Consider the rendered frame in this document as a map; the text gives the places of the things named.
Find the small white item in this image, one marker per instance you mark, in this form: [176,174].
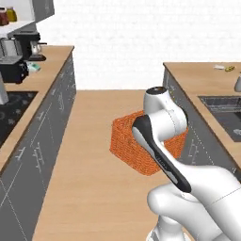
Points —
[219,67]

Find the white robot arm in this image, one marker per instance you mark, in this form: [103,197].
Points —
[200,194]

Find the black toaster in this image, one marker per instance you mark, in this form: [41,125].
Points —
[14,70]

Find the silver metal appliance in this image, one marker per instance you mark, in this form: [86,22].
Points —
[11,47]

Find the white upright post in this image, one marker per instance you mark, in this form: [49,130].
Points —
[2,91]

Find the steel sink basin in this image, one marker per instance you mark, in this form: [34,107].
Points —
[224,113]

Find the black hob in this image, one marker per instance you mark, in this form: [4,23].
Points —
[12,109]

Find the white wall shelf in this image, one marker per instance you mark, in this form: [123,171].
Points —
[14,26]

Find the yellow jar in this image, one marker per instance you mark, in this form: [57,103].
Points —
[12,14]

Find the grey base cabinet run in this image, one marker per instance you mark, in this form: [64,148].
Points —
[47,131]

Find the orange woven basket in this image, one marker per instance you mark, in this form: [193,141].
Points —
[125,141]

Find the small yellow green item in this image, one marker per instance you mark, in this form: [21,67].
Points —
[230,68]

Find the grey base cabinets with sink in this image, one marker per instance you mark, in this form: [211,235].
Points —
[200,150]

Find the grey wall cabinet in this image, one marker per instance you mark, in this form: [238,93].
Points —
[44,9]

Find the dark red jar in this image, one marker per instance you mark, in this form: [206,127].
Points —
[3,17]

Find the small green white packet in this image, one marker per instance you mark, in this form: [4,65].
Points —
[34,67]

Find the black coffee machine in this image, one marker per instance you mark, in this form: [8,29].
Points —
[28,42]

